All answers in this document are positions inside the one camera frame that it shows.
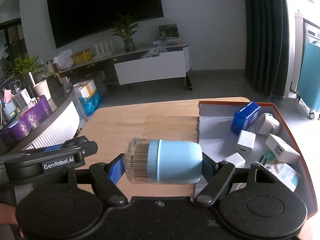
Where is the white cube plug charger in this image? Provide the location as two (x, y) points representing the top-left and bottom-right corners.
(223, 152), (246, 168)

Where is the light blue toothpick jar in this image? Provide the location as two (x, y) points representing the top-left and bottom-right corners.
(124, 138), (203, 185)

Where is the white usb charger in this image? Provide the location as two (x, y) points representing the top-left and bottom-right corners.
(235, 130), (256, 157)

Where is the blue plastic case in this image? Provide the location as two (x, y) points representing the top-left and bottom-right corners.
(231, 101), (261, 135)

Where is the white round plug nightlight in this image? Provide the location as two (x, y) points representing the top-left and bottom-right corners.
(255, 113), (280, 136)

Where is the teal product box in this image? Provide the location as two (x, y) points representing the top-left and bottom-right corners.
(260, 152), (302, 192)

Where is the white barcode product box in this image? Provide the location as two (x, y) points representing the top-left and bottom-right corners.
(265, 134), (300, 164)

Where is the person's left hand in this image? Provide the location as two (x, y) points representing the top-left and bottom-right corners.
(0, 187), (34, 240)

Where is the purple patterned tray box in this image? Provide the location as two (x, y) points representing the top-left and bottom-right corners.
(1, 95), (52, 142)

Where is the orange-edged cardboard box tray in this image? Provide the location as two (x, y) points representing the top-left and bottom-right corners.
(199, 101), (318, 217)

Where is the round dark side table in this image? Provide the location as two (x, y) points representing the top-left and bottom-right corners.
(1, 83), (80, 154)

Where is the blue plastic bag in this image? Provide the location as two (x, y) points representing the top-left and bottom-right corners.
(79, 91), (102, 116)

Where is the white paper cup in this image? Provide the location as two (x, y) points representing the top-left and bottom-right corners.
(33, 79), (52, 101)

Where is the white yellow cardboard box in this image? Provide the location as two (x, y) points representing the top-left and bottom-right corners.
(73, 79), (97, 98)

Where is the leafy plant on side table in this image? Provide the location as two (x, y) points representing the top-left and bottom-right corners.
(8, 54), (44, 85)

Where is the white tv cabinet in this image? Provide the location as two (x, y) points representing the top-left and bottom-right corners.
(59, 41), (191, 85)

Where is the white plastic bag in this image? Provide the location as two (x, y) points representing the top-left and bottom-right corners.
(53, 49), (74, 70)

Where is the white wifi router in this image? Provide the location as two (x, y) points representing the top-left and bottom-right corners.
(93, 39), (114, 59)

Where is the yellow tin box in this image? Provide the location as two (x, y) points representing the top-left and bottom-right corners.
(72, 49), (91, 65)

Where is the teal suitcase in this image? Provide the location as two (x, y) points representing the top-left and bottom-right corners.
(296, 41), (319, 120)

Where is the dark green curtain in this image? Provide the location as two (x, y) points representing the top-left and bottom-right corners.
(245, 0), (290, 101)

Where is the potted bamboo plant in vase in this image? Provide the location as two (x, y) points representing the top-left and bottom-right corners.
(111, 17), (140, 52)

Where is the green picture frame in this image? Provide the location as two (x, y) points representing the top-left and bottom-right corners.
(158, 24), (179, 40)

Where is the black wall television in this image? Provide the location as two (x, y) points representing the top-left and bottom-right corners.
(47, 0), (164, 48)

